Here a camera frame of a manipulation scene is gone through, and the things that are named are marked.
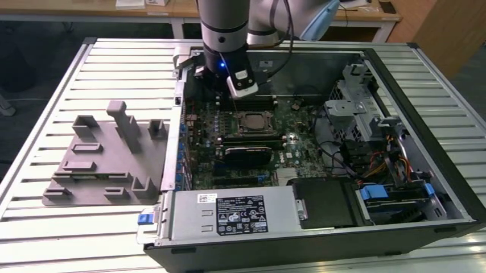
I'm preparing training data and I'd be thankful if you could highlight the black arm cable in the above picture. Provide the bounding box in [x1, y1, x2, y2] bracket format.
[262, 0, 297, 85]

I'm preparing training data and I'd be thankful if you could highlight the orange wire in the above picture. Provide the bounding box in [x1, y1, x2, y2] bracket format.
[401, 158, 414, 179]

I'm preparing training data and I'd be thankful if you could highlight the black PC case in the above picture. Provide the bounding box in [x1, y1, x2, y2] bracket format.
[135, 45, 486, 273]

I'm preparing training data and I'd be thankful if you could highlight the black expansion slot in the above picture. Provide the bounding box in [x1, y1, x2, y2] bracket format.
[213, 177, 261, 186]

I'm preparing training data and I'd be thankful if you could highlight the metal socket cover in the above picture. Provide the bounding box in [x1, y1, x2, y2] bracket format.
[237, 112, 275, 134]

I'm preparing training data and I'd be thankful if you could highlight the silver CPU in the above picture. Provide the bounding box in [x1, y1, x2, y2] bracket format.
[245, 114, 271, 129]

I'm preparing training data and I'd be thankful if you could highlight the wooden cabinet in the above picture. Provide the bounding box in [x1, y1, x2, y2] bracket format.
[389, 0, 486, 79]

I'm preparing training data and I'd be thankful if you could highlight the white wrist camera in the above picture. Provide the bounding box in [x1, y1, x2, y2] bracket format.
[226, 69, 261, 100]

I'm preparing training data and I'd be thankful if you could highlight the black RAM stick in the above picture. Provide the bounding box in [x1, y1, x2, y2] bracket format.
[219, 95, 277, 102]
[222, 141, 285, 150]

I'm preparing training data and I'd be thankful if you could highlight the wooden desk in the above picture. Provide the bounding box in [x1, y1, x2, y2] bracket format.
[0, 0, 403, 43]

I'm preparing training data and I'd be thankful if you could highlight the black plastic shroud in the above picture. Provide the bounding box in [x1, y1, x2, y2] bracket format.
[291, 177, 361, 230]

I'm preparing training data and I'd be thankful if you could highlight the grey parts rack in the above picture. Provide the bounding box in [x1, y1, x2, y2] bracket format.
[40, 99, 170, 206]

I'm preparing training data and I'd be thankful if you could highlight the hard disk in blue carrier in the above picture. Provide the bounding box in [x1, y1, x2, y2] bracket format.
[357, 181, 438, 224]

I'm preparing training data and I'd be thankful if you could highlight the silver power supply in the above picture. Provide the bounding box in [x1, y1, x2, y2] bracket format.
[167, 186, 305, 239]

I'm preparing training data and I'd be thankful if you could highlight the silver chipset heatsink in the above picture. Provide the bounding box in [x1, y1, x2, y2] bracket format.
[275, 167, 301, 183]

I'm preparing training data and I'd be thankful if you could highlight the CPU socket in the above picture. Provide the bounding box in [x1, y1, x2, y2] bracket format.
[235, 111, 277, 136]

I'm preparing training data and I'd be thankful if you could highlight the black graphics card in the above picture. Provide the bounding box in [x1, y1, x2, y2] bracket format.
[222, 146, 273, 167]

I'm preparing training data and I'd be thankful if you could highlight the yellow wire bundle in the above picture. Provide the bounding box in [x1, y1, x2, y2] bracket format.
[362, 166, 386, 179]

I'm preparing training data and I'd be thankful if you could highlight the grey chair base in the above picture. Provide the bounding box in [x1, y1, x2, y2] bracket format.
[0, 85, 18, 116]

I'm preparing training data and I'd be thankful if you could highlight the green motherboard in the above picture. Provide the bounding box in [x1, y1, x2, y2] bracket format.
[180, 95, 345, 191]

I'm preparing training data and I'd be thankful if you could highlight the grey metal drive cage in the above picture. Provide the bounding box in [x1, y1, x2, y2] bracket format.
[325, 64, 385, 143]

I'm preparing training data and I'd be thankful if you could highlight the thin black wire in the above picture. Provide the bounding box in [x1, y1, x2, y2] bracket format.
[318, 139, 358, 179]

